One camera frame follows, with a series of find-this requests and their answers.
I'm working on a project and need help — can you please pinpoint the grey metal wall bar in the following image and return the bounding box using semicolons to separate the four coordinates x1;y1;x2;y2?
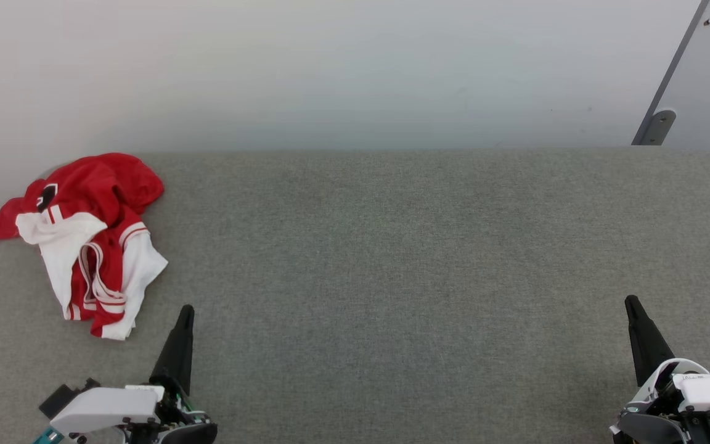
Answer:
631;0;710;146

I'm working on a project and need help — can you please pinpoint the red and white jersey shirt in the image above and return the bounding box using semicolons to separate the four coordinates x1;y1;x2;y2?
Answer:
0;152;169;341

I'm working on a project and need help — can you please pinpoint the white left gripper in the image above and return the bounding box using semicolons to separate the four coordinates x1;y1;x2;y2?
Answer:
50;304;218;444

